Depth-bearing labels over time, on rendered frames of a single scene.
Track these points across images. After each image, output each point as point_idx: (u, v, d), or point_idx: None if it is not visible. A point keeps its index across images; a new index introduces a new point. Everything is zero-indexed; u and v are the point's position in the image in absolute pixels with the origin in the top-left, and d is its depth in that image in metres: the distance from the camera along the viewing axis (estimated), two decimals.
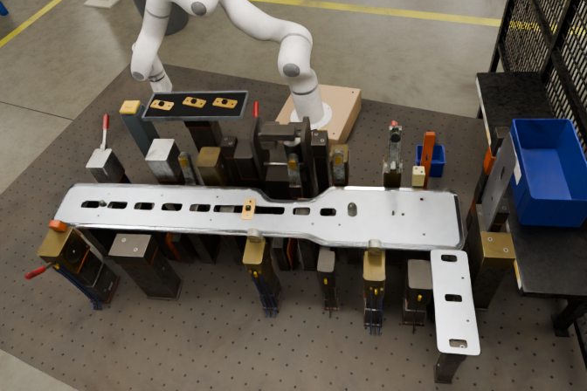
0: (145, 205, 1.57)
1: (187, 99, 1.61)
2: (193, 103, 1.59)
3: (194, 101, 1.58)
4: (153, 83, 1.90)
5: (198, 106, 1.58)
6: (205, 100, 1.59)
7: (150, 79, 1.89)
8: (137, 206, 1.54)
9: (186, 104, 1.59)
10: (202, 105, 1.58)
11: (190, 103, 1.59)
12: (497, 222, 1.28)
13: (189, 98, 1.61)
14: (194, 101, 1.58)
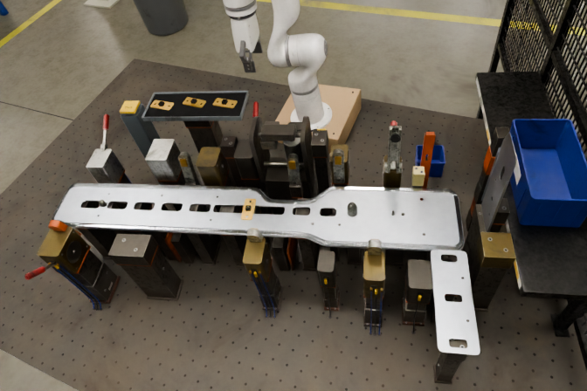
0: (145, 205, 1.57)
1: (187, 99, 1.61)
2: (193, 103, 1.59)
3: (194, 101, 1.58)
4: None
5: (198, 106, 1.58)
6: (205, 100, 1.59)
7: None
8: (137, 206, 1.54)
9: (186, 104, 1.59)
10: (202, 105, 1.58)
11: (190, 103, 1.59)
12: (497, 222, 1.28)
13: (189, 98, 1.61)
14: (194, 101, 1.58)
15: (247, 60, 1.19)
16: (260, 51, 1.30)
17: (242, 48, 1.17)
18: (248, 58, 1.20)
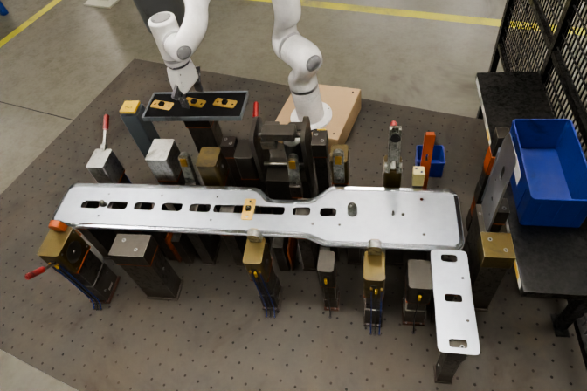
0: (145, 205, 1.57)
1: (187, 99, 1.61)
2: (193, 103, 1.59)
3: (194, 101, 1.58)
4: None
5: (198, 106, 1.58)
6: (205, 100, 1.59)
7: None
8: (137, 206, 1.54)
9: None
10: (202, 105, 1.58)
11: (190, 103, 1.59)
12: (497, 222, 1.28)
13: (189, 98, 1.61)
14: (194, 101, 1.58)
15: (179, 99, 1.50)
16: (201, 91, 1.60)
17: (174, 91, 1.47)
18: (181, 99, 1.51)
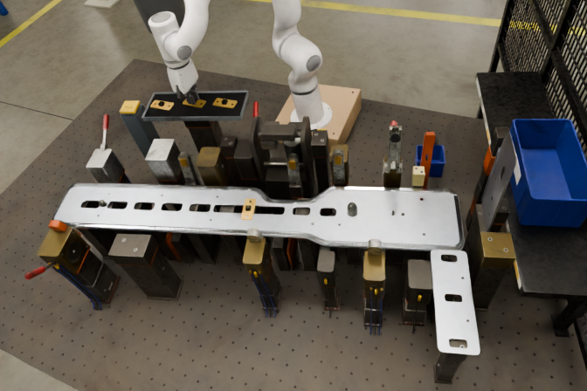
0: (145, 205, 1.57)
1: (187, 99, 1.61)
2: None
3: (194, 101, 1.58)
4: None
5: (198, 106, 1.58)
6: (205, 100, 1.59)
7: None
8: (137, 206, 1.54)
9: (186, 104, 1.59)
10: (202, 105, 1.58)
11: (190, 103, 1.59)
12: (497, 222, 1.28)
13: None
14: (194, 101, 1.58)
15: (185, 96, 1.52)
16: (196, 99, 1.59)
17: (178, 92, 1.49)
18: (187, 94, 1.53)
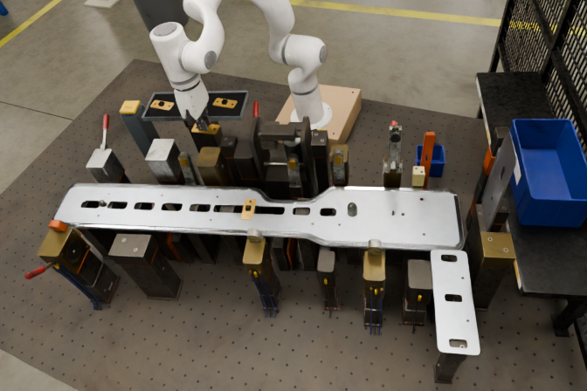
0: (145, 205, 1.57)
1: (196, 125, 1.36)
2: None
3: None
4: None
5: (211, 132, 1.33)
6: (218, 125, 1.34)
7: None
8: (137, 206, 1.54)
9: (196, 131, 1.34)
10: (216, 130, 1.33)
11: (201, 130, 1.34)
12: (497, 222, 1.28)
13: None
14: None
15: (196, 122, 1.27)
16: (209, 124, 1.34)
17: (189, 118, 1.24)
18: (198, 120, 1.28)
